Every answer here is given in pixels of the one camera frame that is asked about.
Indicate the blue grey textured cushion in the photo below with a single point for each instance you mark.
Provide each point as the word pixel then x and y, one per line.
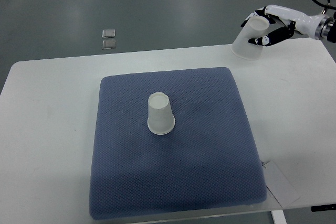
pixel 208 160

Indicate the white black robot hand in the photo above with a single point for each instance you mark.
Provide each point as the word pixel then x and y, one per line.
pixel 291 21

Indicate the white table leg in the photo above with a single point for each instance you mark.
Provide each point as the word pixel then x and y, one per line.
pixel 278 217

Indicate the metal floor plate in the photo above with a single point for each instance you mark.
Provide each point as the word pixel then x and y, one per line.
pixel 108 44
pixel 108 33

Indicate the upper metal floor plate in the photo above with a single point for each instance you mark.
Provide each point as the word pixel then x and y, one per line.
pixel 108 33

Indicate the black table control panel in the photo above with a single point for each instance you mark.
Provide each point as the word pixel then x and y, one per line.
pixel 323 208

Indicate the white paper cup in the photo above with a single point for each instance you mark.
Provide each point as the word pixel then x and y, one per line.
pixel 255 27
pixel 161 120

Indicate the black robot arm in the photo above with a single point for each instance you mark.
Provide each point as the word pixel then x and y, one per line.
pixel 329 30

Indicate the white paper tag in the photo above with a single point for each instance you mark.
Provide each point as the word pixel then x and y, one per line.
pixel 279 186

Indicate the lower metal floor plate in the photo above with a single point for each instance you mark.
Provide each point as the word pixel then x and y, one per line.
pixel 108 44

